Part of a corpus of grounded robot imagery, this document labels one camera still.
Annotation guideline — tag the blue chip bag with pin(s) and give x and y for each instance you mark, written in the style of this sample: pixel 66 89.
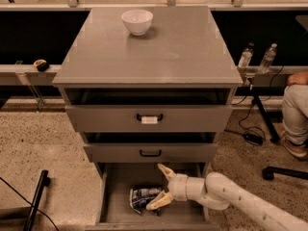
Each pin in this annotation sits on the blue chip bag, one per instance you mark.
pixel 140 197

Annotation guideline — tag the black top drawer handle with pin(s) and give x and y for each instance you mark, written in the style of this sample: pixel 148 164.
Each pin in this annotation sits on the black top drawer handle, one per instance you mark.
pixel 149 119

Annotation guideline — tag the grey middle drawer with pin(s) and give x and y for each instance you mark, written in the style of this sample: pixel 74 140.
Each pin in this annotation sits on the grey middle drawer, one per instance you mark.
pixel 125 147

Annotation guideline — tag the grey top drawer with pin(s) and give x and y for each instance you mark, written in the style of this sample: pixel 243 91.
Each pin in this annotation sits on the grey top drawer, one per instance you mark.
pixel 115 110

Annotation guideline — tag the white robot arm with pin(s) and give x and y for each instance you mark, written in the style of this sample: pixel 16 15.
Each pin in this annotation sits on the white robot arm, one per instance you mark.
pixel 217 192

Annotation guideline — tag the black chair base leg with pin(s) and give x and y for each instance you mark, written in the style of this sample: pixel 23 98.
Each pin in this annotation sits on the black chair base leg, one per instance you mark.
pixel 268 173

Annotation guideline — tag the clear water bottle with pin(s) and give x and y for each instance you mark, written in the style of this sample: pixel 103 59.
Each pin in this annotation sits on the clear water bottle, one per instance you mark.
pixel 268 58
pixel 246 56

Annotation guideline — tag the grey drawer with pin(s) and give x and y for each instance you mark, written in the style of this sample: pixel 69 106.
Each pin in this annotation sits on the grey drawer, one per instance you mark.
pixel 125 147
pixel 115 110
pixel 116 214

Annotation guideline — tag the tan shoe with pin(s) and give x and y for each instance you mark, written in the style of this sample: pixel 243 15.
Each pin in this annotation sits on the tan shoe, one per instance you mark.
pixel 293 148

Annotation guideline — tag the clear water bottle right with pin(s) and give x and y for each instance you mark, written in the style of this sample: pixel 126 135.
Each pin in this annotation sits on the clear water bottle right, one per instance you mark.
pixel 268 58

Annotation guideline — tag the clear water bottle left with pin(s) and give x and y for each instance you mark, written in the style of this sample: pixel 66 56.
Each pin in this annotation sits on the clear water bottle left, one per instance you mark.
pixel 246 56

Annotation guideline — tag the grey bottom drawer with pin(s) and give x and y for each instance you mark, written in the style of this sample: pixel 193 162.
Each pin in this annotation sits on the grey bottom drawer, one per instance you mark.
pixel 116 214

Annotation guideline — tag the person hand on knee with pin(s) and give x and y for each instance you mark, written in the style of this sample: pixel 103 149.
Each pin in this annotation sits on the person hand on knee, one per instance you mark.
pixel 300 78

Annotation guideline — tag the person leg beige trousers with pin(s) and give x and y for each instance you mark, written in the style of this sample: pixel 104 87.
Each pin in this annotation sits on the person leg beige trousers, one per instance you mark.
pixel 295 113

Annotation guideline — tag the white ceramic bowl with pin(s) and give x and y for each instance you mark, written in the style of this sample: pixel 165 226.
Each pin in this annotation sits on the white ceramic bowl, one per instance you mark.
pixel 137 22

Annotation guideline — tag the black stand leg left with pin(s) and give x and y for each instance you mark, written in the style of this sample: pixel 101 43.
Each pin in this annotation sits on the black stand leg left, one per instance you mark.
pixel 43 182

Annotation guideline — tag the black drawer handle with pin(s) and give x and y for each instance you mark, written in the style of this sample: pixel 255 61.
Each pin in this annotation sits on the black drawer handle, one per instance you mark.
pixel 150 154
pixel 149 119

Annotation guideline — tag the black power adapter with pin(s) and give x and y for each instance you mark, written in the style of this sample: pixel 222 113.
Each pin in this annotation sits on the black power adapter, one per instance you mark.
pixel 253 139

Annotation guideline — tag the black middle drawer handle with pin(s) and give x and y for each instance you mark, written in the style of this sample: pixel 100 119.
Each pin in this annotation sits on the black middle drawer handle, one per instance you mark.
pixel 150 154

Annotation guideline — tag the grey drawer cabinet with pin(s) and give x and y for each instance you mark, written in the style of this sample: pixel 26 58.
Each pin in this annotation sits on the grey drawer cabinet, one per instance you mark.
pixel 183 49

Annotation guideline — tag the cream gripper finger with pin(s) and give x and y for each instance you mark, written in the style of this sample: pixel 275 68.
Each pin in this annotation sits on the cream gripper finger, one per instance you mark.
pixel 161 200
pixel 166 171

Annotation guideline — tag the black tripod leg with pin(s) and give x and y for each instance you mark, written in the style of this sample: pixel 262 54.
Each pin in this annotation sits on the black tripod leg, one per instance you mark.
pixel 274 137

